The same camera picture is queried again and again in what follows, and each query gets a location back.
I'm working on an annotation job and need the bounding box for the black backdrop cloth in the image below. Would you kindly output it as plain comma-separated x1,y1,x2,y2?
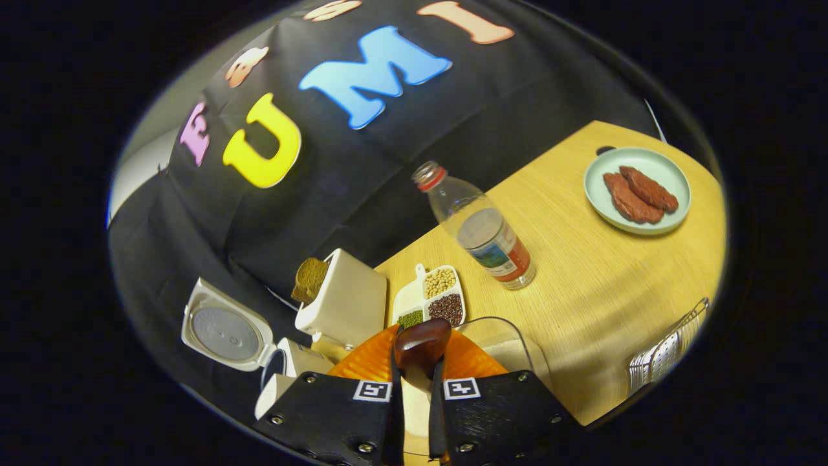
107,0,660,415

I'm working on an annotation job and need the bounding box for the brown bread slice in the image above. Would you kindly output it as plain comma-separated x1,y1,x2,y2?
291,258,331,305

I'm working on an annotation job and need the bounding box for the white divided dish of beans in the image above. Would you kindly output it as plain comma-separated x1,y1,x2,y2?
392,263,465,329

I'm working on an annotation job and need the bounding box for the clear container of rice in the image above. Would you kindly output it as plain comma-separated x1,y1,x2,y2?
401,316,554,457

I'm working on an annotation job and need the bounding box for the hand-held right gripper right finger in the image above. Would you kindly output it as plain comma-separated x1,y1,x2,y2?
428,327,583,466

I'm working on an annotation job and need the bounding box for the white rice cooker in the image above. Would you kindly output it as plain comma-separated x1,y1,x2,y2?
181,277,337,420

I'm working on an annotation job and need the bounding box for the thin white cable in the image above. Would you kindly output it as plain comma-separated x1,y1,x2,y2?
644,99,668,144

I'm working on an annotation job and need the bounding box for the white toaster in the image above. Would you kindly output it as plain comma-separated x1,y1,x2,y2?
295,249,387,350

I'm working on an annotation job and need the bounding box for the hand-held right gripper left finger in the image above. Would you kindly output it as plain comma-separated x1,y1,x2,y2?
252,324,406,466

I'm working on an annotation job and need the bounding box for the clear plastic bottle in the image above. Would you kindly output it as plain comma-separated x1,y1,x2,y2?
412,161,536,290

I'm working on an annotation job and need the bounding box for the brown wooden spoon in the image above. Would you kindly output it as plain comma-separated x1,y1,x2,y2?
393,318,452,415

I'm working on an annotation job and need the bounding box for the metal wire rack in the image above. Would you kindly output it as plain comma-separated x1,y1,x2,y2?
626,298,710,395

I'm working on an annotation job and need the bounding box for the pale green plate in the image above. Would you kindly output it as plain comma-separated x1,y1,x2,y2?
583,147,692,235

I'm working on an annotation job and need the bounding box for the brown meat slice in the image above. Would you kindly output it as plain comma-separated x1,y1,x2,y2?
603,172,665,225
619,166,679,212

